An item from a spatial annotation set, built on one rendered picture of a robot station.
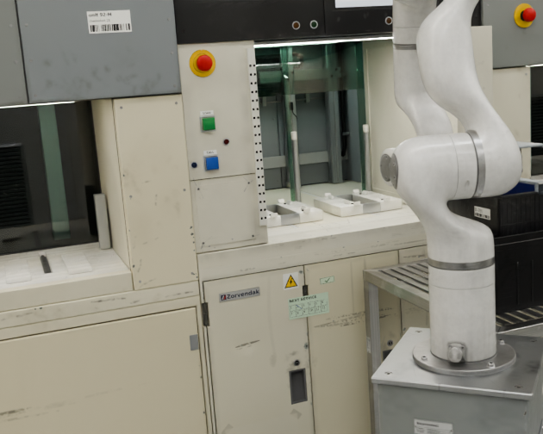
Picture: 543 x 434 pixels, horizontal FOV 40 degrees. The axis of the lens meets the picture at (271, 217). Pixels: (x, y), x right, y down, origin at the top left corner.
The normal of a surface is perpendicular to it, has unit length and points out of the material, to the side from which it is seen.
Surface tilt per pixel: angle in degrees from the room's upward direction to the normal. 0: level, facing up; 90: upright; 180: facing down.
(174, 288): 90
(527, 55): 90
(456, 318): 90
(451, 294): 90
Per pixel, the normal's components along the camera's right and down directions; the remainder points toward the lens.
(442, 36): -0.27, -0.09
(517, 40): 0.35, 0.15
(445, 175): 0.09, 0.29
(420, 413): -0.41, 0.20
